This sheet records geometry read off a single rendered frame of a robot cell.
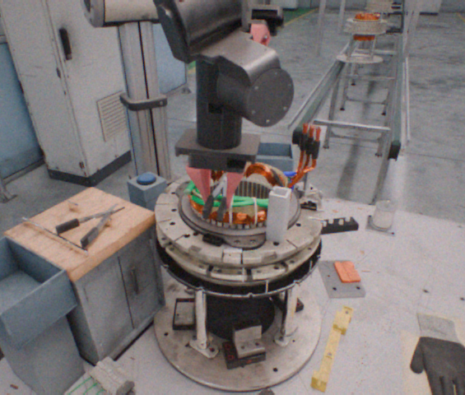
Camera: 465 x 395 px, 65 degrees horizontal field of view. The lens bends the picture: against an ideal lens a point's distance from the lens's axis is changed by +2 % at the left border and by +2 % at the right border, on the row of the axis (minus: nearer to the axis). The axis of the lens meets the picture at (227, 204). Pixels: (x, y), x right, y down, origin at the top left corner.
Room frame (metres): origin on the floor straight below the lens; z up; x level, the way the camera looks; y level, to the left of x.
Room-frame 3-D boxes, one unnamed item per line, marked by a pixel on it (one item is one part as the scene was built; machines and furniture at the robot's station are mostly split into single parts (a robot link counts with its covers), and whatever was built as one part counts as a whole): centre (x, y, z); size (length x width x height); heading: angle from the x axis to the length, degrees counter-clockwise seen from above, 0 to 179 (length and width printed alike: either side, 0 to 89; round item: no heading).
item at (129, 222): (0.56, 0.28, 1.05); 0.20 x 0.19 x 0.02; 147
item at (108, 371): (0.41, 0.23, 0.80); 0.10 x 0.05 x 0.04; 52
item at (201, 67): (0.43, 0.01, 1.37); 0.07 x 0.06 x 0.07; 31
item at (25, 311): (0.44, 0.36, 0.92); 0.17 x 0.11 x 0.28; 57
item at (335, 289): (0.70, -0.30, 0.79); 0.12 x 0.09 x 0.02; 3
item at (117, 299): (0.56, 0.28, 0.91); 0.19 x 0.19 x 0.26; 57
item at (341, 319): (0.50, -0.23, 0.80); 0.22 x 0.04 x 0.03; 152
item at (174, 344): (0.59, -0.02, 0.80); 0.39 x 0.39 x 0.01
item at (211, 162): (0.43, 0.01, 1.24); 0.07 x 0.07 x 0.09; 80
